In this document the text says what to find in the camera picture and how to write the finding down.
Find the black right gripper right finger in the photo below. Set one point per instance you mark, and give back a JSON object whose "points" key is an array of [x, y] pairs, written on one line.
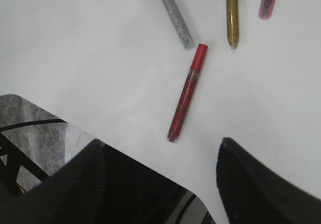
{"points": [[252, 193]]}

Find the gold glitter pen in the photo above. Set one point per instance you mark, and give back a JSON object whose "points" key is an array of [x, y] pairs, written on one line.
{"points": [[232, 20]]}

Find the black metal frame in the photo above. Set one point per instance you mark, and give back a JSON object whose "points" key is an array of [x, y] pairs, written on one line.
{"points": [[15, 159]]}

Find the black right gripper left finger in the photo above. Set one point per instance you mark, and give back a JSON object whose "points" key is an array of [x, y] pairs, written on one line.
{"points": [[72, 195]]}

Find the silver glitter pen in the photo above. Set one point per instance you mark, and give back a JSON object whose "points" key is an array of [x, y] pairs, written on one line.
{"points": [[179, 24]]}

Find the red glitter pen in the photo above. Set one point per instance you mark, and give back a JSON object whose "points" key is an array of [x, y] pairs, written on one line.
{"points": [[187, 93]]}

